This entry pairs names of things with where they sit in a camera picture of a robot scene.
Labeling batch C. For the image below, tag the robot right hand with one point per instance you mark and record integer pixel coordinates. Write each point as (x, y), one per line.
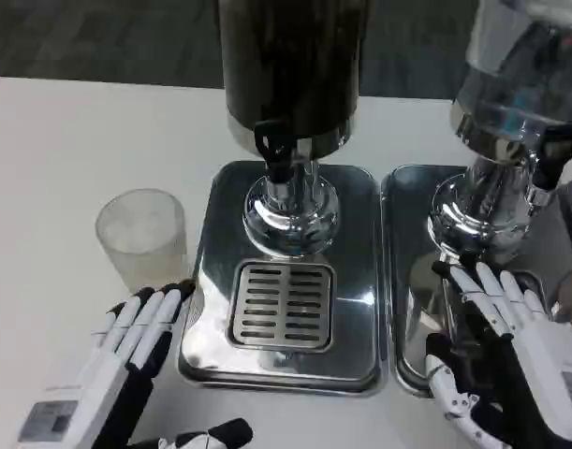
(538, 365)

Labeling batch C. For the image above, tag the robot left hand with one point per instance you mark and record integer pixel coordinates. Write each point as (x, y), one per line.
(103, 374)

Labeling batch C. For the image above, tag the clear ribbed glass cup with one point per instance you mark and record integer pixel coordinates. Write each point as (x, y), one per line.
(140, 243)

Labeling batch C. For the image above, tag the steel drip tray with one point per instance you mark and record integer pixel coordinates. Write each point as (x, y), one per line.
(409, 224)
(356, 280)

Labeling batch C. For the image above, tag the black tap of clear dispenser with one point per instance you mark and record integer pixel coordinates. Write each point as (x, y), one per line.
(554, 159)

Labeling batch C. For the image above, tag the clear drink dispenser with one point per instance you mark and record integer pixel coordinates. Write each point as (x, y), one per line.
(505, 107)

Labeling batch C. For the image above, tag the black tap of dark dispenser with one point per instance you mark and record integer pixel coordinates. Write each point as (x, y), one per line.
(272, 149)

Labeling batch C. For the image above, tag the dark drink dispenser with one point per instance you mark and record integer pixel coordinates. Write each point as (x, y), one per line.
(290, 65)

